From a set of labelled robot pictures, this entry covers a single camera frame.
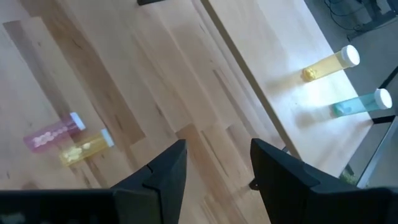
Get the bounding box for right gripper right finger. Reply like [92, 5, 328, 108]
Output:
[250, 138, 343, 224]

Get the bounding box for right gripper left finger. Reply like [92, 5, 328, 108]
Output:
[110, 139, 188, 224]

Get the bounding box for yellow pill bottle white cap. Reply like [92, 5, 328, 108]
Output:
[58, 128, 115, 167]
[300, 44, 361, 83]

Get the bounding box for teal pill bottle white cap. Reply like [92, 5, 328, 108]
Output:
[331, 88, 393, 118]

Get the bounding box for pink pill bottle white cap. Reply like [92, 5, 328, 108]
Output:
[23, 111, 86, 154]

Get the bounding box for wooden shelf black metal legs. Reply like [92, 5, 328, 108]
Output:
[138, 0, 398, 189]

